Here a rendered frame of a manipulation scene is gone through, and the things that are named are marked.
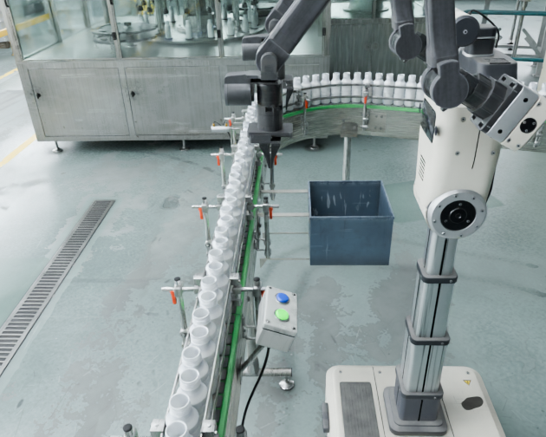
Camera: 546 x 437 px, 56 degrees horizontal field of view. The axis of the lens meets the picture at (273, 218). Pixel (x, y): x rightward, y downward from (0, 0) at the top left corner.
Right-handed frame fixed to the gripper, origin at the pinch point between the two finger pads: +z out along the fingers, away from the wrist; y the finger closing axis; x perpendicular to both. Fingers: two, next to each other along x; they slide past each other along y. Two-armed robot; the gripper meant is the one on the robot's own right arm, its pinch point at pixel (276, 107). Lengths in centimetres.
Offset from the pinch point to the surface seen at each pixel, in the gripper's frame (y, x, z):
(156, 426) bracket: 20, 95, 29
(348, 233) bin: -27, -9, 52
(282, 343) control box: -2, 69, 34
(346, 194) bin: -29, -39, 51
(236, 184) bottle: 13.6, 3.4, 25.1
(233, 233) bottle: 12.1, 30.4, 27.9
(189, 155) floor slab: 91, -297, 141
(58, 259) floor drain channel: 150, -122, 141
